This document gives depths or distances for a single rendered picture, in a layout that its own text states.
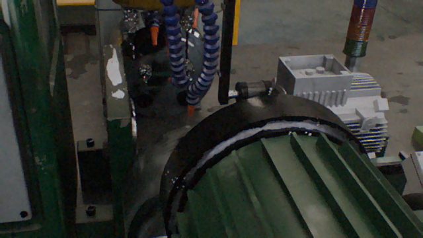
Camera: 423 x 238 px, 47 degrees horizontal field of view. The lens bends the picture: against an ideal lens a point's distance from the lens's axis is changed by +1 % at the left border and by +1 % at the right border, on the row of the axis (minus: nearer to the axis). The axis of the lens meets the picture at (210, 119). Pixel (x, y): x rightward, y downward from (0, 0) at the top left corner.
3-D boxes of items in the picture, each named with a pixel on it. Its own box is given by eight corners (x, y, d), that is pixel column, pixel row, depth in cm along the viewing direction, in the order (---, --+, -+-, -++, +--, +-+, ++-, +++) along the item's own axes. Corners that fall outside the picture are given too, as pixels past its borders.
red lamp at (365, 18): (355, 25, 126) (359, 8, 124) (346, 18, 131) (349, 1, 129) (377, 24, 127) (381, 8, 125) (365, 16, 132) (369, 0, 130)
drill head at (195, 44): (115, 141, 112) (108, 39, 99) (109, 65, 146) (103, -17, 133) (220, 132, 117) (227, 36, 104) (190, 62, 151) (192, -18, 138)
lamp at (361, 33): (352, 41, 128) (355, 25, 126) (342, 33, 133) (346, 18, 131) (373, 41, 130) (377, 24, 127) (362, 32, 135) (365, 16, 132)
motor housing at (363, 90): (288, 184, 100) (301, 105, 90) (261, 135, 116) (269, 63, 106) (376, 175, 104) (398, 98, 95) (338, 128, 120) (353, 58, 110)
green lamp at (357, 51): (349, 57, 131) (352, 41, 128) (339, 48, 136) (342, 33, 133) (369, 56, 132) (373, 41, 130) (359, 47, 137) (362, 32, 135)
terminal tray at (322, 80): (291, 111, 96) (296, 79, 92) (274, 86, 105) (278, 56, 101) (347, 107, 98) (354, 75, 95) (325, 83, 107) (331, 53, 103)
